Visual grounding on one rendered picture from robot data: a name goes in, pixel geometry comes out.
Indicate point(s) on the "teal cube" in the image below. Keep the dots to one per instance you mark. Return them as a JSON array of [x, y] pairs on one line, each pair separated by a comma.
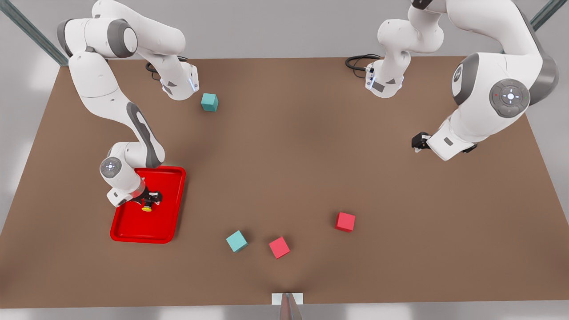
[[209, 102], [237, 241]]

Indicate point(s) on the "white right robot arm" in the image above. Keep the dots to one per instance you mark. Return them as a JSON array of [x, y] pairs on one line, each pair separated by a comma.
[[95, 80]]

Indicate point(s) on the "red cube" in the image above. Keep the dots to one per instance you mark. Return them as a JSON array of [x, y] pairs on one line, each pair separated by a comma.
[[279, 247], [345, 222]]

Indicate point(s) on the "small yellow and red object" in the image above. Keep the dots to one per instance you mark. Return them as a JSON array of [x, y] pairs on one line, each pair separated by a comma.
[[146, 208]]

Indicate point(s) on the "silver frame post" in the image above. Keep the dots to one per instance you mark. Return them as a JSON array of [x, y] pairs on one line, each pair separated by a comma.
[[31, 31], [290, 309], [549, 13]]

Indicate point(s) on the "red plastic tray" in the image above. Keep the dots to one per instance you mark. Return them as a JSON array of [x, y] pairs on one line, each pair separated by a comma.
[[164, 209]]

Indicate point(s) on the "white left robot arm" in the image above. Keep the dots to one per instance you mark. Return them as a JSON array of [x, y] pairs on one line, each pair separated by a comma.
[[489, 49]]

